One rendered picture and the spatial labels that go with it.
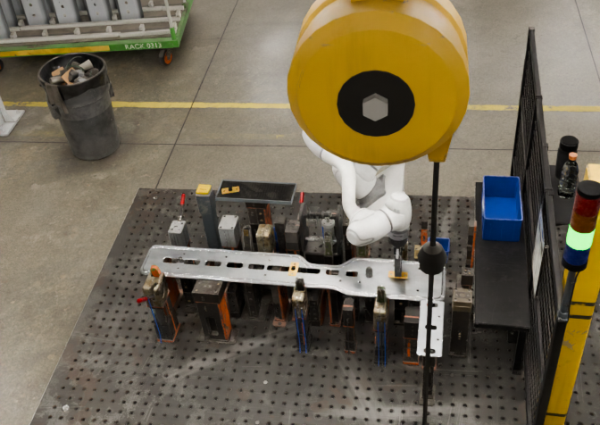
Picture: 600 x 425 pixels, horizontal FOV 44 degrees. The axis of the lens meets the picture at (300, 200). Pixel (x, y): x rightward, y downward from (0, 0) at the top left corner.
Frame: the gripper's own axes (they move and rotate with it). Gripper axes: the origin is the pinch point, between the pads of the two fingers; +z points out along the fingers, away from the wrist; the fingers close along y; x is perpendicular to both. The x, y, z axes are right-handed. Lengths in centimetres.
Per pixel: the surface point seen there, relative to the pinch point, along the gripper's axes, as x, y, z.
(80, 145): -256, -191, 91
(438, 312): 18.2, 18.1, 5.2
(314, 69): 7, 177, -206
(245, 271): -68, 4, 5
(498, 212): 43, -42, 2
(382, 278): -6.6, 1.4, 5.3
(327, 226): -33.6, -18.7, -4.6
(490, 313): 38.8, 19.4, 2.1
